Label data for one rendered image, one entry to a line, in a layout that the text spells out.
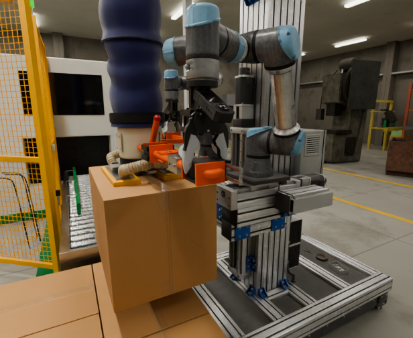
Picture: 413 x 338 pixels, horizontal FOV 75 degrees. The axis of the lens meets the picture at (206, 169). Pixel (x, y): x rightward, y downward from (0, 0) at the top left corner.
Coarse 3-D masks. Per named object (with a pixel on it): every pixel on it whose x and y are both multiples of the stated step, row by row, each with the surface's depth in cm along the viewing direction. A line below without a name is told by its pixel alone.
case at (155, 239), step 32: (96, 192) 105; (128, 192) 90; (160, 192) 90; (192, 192) 96; (96, 224) 127; (128, 224) 87; (160, 224) 92; (192, 224) 98; (128, 256) 89; (160, 256) 94; (192, 256) 101; (128, 288) 91; (160, 288) 97
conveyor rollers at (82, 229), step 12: (84, 180) 319; (72, 192) 267; (84, 192) 271; (72, 204) 235; (84, 204) 239; (72, 216) 211; (84, 216) 207; (72, 228) 187; (84, 228) 190; (72, 240) 171; (84, 240) 168; (96, 240) 169
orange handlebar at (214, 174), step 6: (174, 138) 146; (180, 138) 129; (168, 150) 85; (174, 150) 85; (156, 156) 86; (162, 156) 80; (162, 162) 81; (180, 162) 69; (222, 168) 60; (204, 174) 58; (210, 174) 58; (216, 174) 58; (222, 174) 59
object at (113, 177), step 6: (114, 162) 118; (102, 168) 122; (108, 168) 118; (108, 174) 109; (114, 174) 106; (132, 174) 106; (114, 180) 99; (120, 180) 99; (126, 180) 99; (132, 180) 99; (138, 180) 100; (114, 186) 97
